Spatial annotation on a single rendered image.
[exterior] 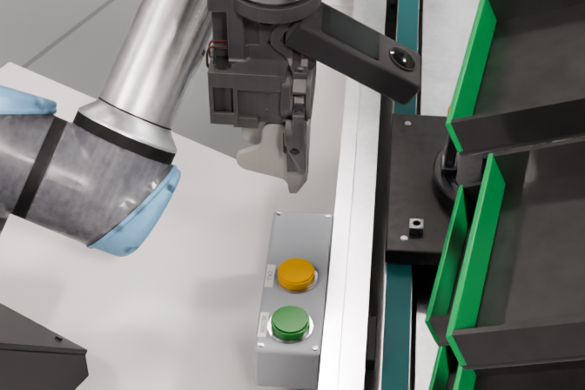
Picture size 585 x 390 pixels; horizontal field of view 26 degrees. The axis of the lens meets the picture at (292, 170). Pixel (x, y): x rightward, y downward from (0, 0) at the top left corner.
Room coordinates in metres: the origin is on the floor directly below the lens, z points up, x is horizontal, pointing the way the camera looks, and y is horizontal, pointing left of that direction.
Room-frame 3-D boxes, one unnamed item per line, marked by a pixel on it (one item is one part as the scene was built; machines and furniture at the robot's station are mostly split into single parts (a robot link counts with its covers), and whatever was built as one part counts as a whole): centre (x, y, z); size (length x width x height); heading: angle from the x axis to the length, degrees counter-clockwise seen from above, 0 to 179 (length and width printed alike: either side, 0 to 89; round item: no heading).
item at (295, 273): (0.95, 0.00, 0.96); 0.04 x 0.04 x 0.02
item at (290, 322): (0.88, 0.00, 0.96); 0.04 x 0.04 x 0.02
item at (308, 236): (0.95, 0.00, 0.93); 0.21 x 0.07 x 0.06; 175
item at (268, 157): (0.80, 0.02, 1.26); 0.06 x 0.03 x 0.09; 85
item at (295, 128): (0.79, 0.00, 1.31); 0.05 x 0.02 x 0.09; 175
